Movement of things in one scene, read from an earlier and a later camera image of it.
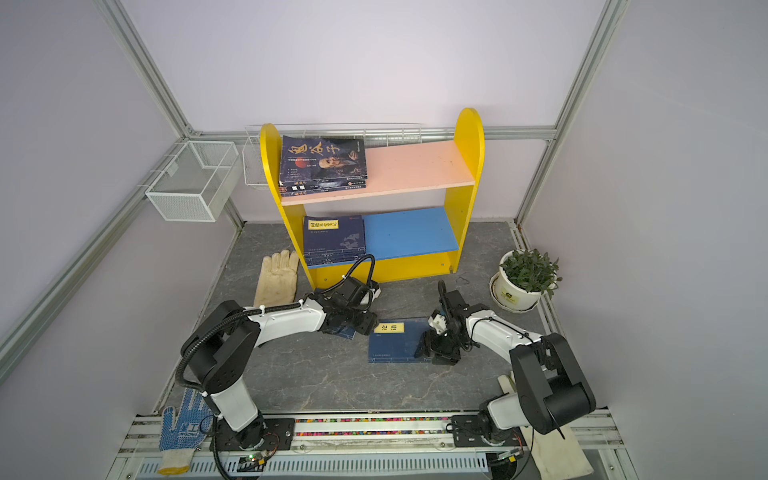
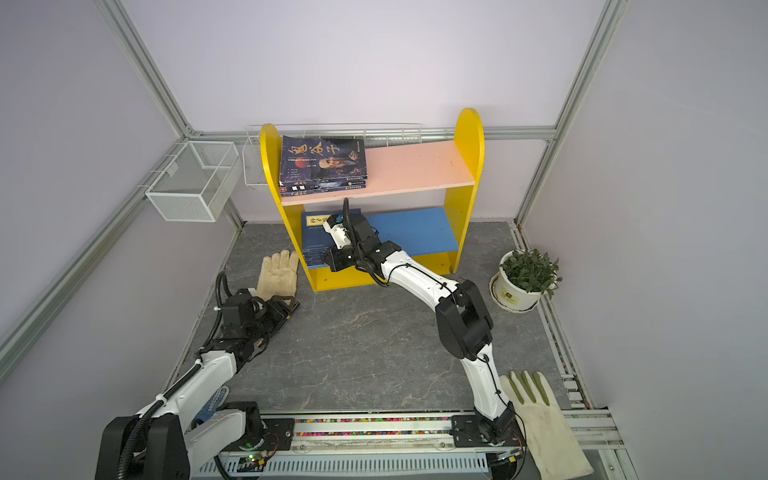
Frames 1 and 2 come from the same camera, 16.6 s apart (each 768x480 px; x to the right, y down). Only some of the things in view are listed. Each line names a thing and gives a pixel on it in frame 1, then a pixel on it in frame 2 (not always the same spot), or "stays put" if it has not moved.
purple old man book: [317, 159] stays put
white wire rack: [375, 136] stays put
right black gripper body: [446, 348] to [348, 258]
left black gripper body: [362, 322] to [267, 321]
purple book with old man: [289, 190] stays put
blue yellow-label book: [348, 333] to [316, 240]
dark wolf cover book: [287, 184] stays put
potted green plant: [523, 275] stays put
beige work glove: [278, 279] stays put
